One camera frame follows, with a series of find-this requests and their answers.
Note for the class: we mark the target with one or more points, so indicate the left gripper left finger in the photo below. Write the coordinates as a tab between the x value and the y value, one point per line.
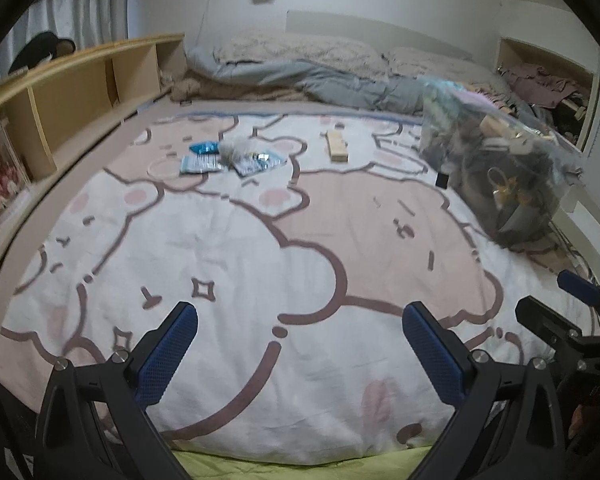
93	423

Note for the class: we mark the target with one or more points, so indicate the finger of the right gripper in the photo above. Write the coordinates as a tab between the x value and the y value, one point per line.
573	352
584	290

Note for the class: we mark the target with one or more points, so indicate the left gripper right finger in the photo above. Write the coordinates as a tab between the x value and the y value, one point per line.
506	422

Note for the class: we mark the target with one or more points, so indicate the blue white wipes pack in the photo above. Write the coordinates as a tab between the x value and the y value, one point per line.
201	164

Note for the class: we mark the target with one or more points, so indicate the wooden block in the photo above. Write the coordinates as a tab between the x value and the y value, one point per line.
337	147

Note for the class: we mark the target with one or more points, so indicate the blue snack packet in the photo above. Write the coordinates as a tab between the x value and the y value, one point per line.
205	148

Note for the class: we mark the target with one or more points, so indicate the blue white pouch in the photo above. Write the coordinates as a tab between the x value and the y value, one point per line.
255	163

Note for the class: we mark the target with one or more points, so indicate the clear plastic bag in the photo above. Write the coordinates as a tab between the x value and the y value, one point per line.
233	150

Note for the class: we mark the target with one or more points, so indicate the clear plastic clutter bin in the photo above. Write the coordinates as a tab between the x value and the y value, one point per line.
512	175

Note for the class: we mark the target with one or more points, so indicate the white closet shelf unit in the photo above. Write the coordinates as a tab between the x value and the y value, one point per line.
571	118

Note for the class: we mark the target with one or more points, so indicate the pile of pink clothes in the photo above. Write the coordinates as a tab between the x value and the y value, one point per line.
537	86

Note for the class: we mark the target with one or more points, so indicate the cartoon bear blanket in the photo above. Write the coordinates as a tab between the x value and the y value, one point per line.
299	276

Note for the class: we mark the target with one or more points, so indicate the grey duvet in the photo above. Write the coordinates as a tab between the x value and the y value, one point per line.
398	94

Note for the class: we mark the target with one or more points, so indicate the wooden bedside shelf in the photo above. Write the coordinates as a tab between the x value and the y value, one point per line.
58	111

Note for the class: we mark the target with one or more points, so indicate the beige quilted right pillow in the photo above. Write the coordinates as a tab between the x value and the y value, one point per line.
411	62

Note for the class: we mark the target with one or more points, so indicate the beige quilted pillow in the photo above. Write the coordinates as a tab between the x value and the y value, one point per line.
338	53
411	62

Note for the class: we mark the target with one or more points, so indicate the beige fleece blanket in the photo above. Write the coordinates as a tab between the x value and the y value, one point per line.
193	86

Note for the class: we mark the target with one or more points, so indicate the black hat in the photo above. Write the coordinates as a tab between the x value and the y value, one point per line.
43	46

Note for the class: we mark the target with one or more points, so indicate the grey curtain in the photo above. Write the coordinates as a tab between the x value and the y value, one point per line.
88	23

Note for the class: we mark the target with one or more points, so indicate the beige quilted left pillow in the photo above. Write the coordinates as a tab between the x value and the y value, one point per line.
338	53

